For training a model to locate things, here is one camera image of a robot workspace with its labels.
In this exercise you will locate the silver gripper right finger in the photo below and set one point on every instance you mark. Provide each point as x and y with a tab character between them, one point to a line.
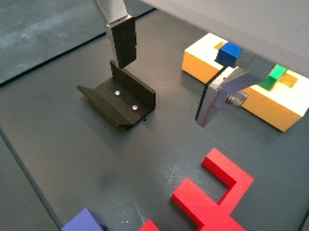
224	88

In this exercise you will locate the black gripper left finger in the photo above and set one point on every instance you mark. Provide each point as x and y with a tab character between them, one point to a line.
119	29

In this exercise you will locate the purple branched block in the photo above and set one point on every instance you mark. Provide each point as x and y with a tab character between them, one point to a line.
86	221

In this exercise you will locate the yellow slotted board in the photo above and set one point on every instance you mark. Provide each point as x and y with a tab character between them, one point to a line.
281	106

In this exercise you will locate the green bar block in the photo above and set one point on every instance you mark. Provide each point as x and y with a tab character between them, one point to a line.
273	77

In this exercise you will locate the blue bar block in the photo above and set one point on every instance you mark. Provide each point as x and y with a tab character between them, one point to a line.
228	54

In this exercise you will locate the red branched block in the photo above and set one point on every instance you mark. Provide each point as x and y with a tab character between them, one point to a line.
195	190

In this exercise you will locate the black angled bracket stand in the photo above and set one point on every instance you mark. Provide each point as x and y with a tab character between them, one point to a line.
123	98

